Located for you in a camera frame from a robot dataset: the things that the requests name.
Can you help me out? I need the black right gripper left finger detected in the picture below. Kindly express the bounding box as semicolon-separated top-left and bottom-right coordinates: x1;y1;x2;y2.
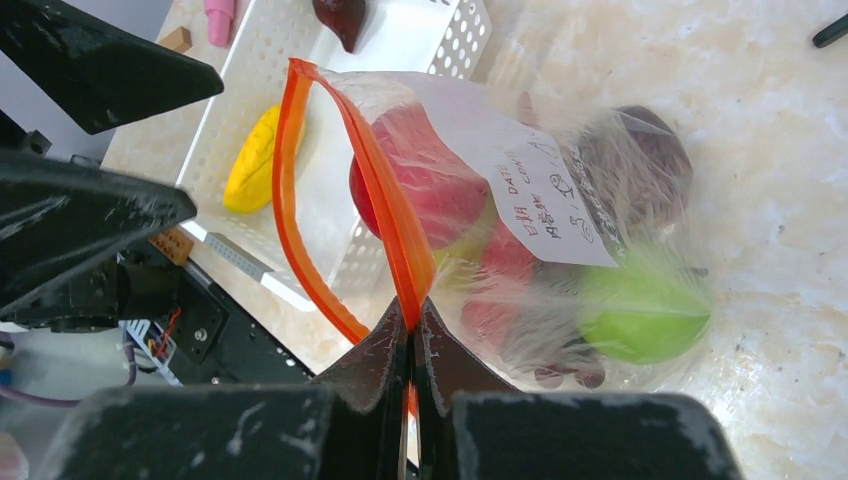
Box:
311;299;410;479

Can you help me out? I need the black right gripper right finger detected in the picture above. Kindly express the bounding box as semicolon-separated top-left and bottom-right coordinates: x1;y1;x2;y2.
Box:
411;299;518;479

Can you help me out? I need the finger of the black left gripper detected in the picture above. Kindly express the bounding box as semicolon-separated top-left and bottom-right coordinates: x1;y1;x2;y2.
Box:
1;1;224;135
1;149;197;314

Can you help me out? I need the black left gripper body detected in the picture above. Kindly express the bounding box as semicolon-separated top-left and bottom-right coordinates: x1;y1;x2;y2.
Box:
1;115;179;333

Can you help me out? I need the red chili pepper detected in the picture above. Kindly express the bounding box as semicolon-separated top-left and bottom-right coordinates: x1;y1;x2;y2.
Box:
460;220;539;352

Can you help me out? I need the yellow corn cob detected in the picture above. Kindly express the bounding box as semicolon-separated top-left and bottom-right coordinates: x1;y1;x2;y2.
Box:
222;105;281;214

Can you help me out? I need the clear orange-zip bag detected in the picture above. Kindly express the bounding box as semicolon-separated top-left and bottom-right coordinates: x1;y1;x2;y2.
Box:
272;59;713;390

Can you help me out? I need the red tomato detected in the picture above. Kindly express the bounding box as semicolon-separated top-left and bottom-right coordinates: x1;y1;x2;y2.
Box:
372;104;493;250

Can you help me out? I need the green apple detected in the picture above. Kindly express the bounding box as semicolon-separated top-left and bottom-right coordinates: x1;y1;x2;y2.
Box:
578;254;713;365

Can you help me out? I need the dark maroon fig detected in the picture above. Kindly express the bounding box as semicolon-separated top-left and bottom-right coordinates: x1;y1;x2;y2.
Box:
312;0;367;53

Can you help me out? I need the dark red grape bunch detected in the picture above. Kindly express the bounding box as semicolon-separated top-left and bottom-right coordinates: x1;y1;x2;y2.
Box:
499;335;606;390

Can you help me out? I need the wooden block near left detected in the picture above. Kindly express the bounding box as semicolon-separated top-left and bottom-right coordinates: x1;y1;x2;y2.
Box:
158;26;193;53

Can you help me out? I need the pink cylindrical toy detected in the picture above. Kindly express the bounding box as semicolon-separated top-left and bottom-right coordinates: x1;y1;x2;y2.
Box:
204;0;236;48

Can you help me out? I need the white perforated plastic basket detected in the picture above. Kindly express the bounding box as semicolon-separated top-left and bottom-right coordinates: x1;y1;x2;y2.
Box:
177;1;492;312

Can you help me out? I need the black microphone tripod stand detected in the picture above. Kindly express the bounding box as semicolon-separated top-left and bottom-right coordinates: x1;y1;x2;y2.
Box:
811;14;848;48

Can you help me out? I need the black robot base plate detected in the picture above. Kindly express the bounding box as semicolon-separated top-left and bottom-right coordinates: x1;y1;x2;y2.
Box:
145;229;314;385

